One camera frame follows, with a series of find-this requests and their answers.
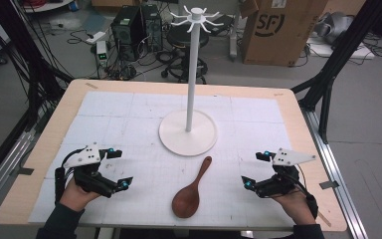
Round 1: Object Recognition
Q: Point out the tan tape strip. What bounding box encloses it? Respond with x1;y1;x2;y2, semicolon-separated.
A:
317;210;332;228

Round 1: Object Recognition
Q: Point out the large cardboard box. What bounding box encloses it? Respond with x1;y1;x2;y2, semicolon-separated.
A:
240;0;329;67

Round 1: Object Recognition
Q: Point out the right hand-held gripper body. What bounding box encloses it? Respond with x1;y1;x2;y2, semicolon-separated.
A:
254;147;317;199

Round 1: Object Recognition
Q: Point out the brown wooden spoon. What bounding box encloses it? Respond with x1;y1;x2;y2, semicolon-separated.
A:
171;155;213;220

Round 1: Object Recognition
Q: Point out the black metal frame stand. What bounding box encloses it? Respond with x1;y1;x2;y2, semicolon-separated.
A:
0;0;75;132
290;0;382;145

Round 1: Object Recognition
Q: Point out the person's right hand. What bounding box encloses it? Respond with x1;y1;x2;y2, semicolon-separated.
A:
272;188;316;226

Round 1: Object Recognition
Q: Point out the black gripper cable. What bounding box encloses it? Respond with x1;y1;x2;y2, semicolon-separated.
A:
54;148;87;205
291;165;319;219

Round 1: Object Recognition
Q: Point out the white flat board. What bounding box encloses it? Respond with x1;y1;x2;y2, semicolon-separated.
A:
305;35;376;61

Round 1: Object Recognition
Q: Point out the person's left hand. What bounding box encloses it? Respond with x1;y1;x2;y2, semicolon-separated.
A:
59;178;102;212

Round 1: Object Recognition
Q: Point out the white gridded mat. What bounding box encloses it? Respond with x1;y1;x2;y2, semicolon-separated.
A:
28;91;316;229

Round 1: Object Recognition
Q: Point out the black computer tower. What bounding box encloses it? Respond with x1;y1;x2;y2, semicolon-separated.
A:
140;3;164;53
110;5;147;63

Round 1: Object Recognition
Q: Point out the black round stool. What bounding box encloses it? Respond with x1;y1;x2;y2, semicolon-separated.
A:
160;24;211;85

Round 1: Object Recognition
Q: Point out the white device with green display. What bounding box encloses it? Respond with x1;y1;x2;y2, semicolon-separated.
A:
95;40;110;68

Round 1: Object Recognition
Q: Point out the aluminium rail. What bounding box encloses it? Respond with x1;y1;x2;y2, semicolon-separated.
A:
300;108;370;239
0;129;37;218

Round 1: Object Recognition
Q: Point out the white round table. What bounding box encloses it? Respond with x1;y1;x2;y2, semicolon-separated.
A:
22;0;75;14

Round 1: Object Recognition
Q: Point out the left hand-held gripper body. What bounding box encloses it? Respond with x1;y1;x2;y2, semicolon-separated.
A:
63;142;120;199

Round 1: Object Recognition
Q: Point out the white utensil rack stand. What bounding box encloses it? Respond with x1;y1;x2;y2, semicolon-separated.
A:
158;4;225;157

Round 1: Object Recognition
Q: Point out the white power strip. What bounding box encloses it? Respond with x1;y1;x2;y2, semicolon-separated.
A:
85;30;107;46

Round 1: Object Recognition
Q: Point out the silver grey bundle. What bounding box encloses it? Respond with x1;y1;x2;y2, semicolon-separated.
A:
313;11;355;45

